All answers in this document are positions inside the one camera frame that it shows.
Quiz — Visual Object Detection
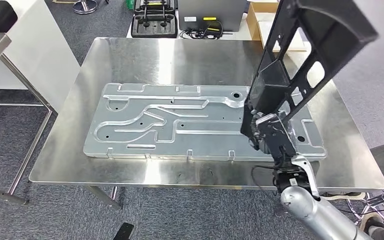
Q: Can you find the silver stamped metal plate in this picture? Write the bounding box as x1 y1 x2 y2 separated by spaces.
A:
82 82 328 163

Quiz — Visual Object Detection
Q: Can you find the white table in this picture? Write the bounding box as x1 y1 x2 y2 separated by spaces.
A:
126 11 312 53

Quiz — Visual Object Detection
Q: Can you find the chrome chair base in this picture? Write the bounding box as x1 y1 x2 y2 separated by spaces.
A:
72 0 99 15

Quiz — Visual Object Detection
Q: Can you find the white flat board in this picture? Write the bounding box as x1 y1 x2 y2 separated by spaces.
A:
258 20 307 52

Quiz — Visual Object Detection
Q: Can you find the stainless steel side table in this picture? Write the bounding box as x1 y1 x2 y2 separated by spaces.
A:
0 33 59 206

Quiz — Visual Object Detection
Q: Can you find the white cabinet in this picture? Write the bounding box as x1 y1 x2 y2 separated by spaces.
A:
0 0 81 114

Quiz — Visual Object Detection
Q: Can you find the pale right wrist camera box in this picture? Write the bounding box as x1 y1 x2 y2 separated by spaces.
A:
254 113 298 158

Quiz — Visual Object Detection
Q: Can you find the brown cardboard box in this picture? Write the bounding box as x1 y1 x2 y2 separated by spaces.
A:
246 1 309 53

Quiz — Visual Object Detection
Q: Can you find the black coiled cable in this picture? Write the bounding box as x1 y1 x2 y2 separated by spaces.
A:
178 20 233 41

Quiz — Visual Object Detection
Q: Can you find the stainless steel workbench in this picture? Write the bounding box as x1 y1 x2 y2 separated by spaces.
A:
28 37 384 210

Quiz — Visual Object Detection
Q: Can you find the black plastic plate bracket part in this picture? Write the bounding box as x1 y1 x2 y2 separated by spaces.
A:
239 0 379 147

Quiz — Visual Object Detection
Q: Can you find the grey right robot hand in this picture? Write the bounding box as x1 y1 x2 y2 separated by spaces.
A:
248 110 298 155

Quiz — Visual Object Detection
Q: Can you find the black foam tray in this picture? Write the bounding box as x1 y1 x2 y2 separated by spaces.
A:
131 0 179 39

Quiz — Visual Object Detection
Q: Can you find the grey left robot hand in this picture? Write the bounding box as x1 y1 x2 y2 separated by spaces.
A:
113 222 136 240

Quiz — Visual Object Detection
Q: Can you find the grey equipment case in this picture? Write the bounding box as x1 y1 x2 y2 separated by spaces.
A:
178 0 248 33

